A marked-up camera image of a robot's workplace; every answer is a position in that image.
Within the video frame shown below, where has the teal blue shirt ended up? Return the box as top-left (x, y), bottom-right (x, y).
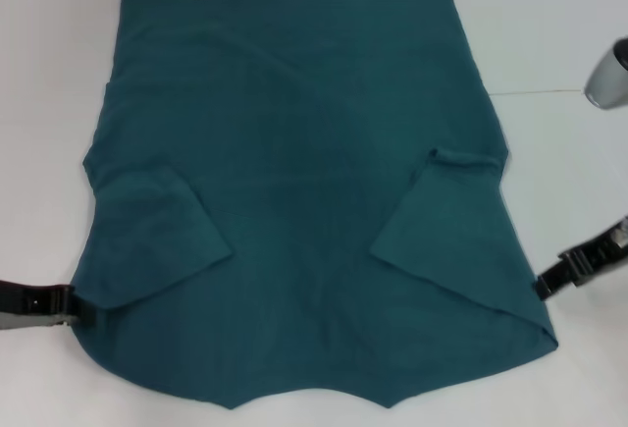
top-left (71, 0), bottom-right (558, 398)

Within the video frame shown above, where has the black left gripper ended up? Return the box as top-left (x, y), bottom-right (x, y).
top-left (0, 278), bottom-right (99, 333)

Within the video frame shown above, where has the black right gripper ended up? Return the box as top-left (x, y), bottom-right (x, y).
top-left (534, 217), bottom-right (628, 301)

